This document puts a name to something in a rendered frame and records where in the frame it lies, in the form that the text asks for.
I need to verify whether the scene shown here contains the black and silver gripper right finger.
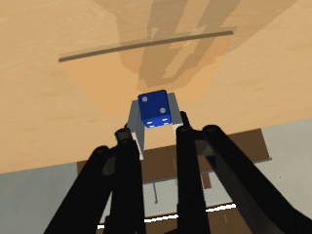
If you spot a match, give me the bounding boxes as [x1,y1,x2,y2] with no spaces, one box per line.
[167,92,312,234]

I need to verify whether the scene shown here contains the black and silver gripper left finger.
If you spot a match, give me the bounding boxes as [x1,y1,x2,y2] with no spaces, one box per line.
[43,99,146,234]

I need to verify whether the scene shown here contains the blue die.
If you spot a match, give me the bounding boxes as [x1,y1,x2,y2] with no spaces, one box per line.
[137,90,172,128]

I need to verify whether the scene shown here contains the orange mat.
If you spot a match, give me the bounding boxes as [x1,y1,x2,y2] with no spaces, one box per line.
[58,30,234,117]

